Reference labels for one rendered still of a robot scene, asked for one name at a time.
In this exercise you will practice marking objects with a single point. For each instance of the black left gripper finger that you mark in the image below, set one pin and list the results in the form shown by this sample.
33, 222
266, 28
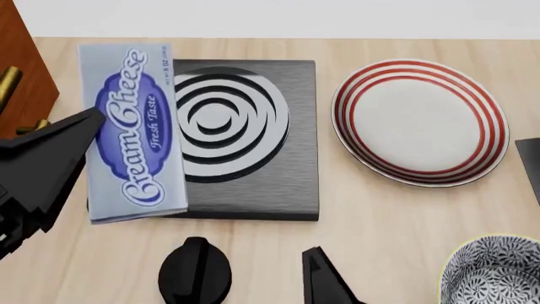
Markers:
55, 142

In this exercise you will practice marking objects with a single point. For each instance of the silver spiral stove burner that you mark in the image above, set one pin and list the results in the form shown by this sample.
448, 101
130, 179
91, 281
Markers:
236, 120

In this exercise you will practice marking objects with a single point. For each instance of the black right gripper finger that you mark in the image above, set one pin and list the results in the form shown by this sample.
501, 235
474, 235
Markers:
322, 282

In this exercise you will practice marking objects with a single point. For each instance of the brown wooden cabinet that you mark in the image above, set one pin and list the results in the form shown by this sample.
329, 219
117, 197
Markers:
21, 57

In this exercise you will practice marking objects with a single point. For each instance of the white plate with red rings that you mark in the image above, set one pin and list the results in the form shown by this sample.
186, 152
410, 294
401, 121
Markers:
419, 123

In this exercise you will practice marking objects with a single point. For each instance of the dark grey flat object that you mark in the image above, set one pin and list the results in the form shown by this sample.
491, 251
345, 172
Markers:
529, 168

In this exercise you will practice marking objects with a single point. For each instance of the black stove knob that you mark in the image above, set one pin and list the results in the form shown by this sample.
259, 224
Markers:
195, 272

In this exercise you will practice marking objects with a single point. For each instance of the dark grey stove base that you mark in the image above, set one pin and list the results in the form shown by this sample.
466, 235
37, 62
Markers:
261, 190

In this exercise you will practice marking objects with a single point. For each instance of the black and white patterned bowl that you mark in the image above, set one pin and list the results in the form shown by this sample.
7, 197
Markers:
493, 272

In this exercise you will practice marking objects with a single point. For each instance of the cream cheese box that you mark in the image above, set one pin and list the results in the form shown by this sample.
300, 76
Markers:
131, 133

